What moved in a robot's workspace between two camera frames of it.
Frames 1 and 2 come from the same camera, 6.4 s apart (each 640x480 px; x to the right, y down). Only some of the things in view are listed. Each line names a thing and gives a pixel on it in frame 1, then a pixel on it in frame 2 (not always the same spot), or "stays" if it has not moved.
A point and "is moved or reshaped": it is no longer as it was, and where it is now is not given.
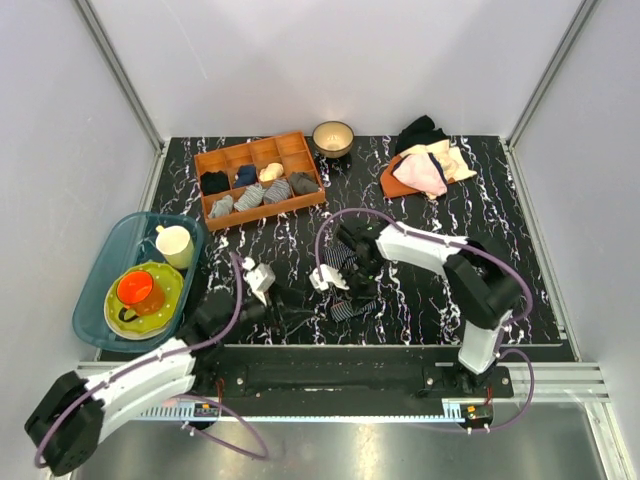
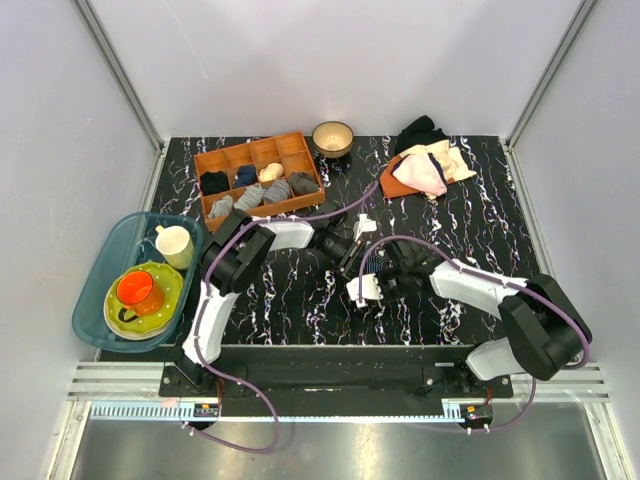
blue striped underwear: (339, 256) is moved or reshaped
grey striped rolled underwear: (251, 196) stays
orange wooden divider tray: (259, 180) stays
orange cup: (135, 289) stays
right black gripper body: (360, 278) to (394, 283)
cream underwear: (453, 162) stays
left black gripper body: (254, 312) to (344, 255)
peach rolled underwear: (270, 172) stays
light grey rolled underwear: (222, 207) stays
